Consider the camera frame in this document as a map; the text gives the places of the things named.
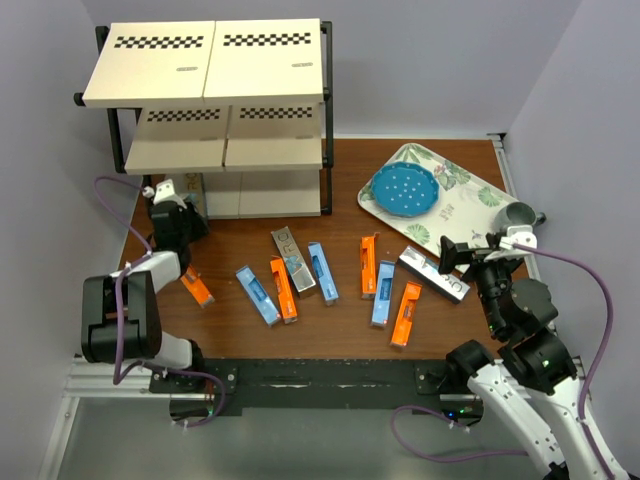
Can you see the orange toothpaste box centre-right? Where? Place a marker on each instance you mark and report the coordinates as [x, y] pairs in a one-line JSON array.
[[368, 267]]

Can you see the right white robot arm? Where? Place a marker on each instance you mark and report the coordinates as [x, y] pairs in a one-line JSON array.
[[534, 386]]

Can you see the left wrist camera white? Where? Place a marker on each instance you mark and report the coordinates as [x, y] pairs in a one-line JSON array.
[[164, 191]]

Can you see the blue toothpaste box left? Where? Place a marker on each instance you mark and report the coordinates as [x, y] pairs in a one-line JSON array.
[[258, 296]]

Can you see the blue toothpaste box right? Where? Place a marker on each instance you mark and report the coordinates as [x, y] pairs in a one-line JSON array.
[[382, 299]]

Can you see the blue dotted plate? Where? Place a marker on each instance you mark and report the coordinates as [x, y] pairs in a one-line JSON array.
[[405, 189]]

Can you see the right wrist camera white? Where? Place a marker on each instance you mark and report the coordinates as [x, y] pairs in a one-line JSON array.
[[514, 242]]

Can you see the aluminium frame rail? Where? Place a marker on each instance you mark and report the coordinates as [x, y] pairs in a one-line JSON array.
[[103, 431]]

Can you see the blue toothpaste box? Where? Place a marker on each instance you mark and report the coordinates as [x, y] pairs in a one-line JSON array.
[[382, 299], [323, 273], [258, 296]]

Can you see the orange toothpaste box far left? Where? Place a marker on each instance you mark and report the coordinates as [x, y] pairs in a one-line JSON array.
[[199, 290]]

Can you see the blue toothpaste box centre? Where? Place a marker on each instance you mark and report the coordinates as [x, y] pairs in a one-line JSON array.
[[323, 273]]

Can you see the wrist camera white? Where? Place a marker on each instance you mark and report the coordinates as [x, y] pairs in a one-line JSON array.
[[164, 191], [514, 242]]

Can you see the grey ceramic mug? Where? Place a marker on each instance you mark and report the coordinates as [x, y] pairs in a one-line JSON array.
[[517, 214]]

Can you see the orange toothpaste box right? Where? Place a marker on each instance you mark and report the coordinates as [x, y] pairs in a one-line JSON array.
[[404, 320]]

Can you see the floral rectangular serving tray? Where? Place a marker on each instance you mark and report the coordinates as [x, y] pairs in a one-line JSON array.
[[465, 211]]

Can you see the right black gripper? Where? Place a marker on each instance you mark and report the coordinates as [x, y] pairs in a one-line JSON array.
[[451, 253]]

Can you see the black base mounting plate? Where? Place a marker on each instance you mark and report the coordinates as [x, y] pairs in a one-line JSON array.
[[338, 384]]

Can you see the orange toothpaste box centre-left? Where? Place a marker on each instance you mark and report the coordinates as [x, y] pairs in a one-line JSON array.
[[285, 296]]

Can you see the beige three-tier shelf rack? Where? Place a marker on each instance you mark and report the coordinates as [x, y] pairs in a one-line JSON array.
[[247, 103]]

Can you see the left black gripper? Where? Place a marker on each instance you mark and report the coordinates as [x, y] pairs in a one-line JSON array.
[[198, 225]]

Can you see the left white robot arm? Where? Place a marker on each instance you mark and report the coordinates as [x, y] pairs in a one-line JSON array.
[[121, 322]]

